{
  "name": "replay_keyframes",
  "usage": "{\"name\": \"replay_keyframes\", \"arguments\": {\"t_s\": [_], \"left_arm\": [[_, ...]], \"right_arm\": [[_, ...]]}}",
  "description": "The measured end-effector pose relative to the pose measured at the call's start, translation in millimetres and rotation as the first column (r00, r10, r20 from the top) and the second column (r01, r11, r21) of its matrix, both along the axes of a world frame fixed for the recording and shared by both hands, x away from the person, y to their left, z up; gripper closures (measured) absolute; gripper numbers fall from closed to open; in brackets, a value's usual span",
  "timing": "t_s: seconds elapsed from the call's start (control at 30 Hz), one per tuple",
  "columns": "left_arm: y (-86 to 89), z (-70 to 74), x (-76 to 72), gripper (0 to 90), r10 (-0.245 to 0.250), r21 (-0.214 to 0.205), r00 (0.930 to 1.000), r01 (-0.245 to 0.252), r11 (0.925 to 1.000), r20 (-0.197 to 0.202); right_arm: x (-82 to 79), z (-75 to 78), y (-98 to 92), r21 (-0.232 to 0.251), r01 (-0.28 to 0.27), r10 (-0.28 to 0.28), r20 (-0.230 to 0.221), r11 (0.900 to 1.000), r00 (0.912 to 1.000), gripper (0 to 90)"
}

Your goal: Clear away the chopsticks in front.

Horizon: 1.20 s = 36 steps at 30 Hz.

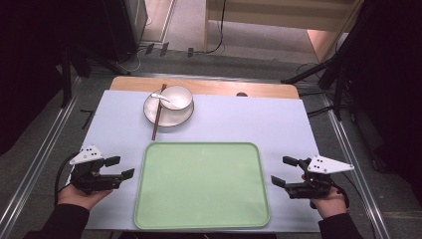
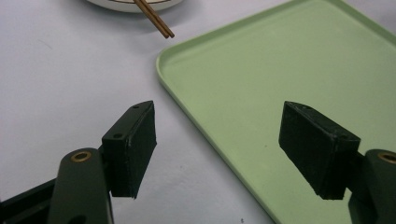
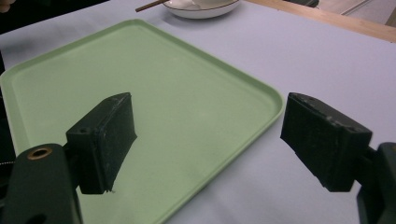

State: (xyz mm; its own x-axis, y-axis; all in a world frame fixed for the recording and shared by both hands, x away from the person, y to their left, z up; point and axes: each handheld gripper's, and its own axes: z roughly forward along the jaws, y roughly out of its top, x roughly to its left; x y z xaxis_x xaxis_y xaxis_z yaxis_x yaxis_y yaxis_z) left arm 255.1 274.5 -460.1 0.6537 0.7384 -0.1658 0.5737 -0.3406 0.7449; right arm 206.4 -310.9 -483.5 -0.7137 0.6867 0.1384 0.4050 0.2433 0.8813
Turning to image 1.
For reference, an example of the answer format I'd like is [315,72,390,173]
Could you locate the beige wooden furniture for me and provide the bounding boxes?
[203,0,366,64]

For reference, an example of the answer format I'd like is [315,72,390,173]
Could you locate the white ceramic spoon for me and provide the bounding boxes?
[150,93,172,105]

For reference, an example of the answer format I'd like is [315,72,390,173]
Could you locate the black metal stand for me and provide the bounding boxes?
[60,44,93,110]

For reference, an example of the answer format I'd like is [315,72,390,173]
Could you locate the brown wooden chopsticks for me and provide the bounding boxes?
[150,83,168,141]

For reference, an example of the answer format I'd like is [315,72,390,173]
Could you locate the black tripod stand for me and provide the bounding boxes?
[280,0,354,122]

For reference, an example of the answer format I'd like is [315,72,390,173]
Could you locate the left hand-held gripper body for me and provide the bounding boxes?
[69,143,124,195]

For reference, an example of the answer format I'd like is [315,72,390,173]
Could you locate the dark cabinet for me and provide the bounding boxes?
[101,0,149,64]

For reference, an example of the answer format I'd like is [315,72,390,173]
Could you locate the white ceramic bowl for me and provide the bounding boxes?
[159,85,194,112]

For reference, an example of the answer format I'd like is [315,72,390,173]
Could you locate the person's right hand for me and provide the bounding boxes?
[301,173,349,220]

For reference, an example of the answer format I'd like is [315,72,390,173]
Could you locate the wooden table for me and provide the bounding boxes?
[108,76,301,101]

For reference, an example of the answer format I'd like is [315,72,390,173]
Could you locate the person's left hand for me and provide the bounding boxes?
[57,183,114,212]

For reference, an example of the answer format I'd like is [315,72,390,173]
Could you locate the dark curtain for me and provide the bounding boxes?
[344,0,422,203]

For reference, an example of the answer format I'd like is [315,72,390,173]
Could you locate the white ceramic plate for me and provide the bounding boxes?
[142,89,196,128]

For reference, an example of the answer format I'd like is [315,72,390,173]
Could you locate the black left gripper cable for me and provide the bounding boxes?
[53,151,81,206]

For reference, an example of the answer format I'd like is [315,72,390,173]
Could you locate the black hanging cable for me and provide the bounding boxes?
[193,0,228,56]

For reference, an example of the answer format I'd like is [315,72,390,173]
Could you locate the green plastic tray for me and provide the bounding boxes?
[132,141,271,231]

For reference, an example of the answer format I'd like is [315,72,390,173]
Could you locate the white floor cable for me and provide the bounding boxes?
[114,45,147,75]

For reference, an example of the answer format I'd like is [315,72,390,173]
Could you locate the aluminium floor rail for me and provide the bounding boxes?
[321,94,393,239]
[0,77,84,238]

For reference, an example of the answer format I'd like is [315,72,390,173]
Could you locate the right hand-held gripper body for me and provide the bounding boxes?
[284,154,355,200]

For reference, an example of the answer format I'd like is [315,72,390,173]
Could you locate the pale blue table mat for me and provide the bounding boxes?
[67,89,323,234]

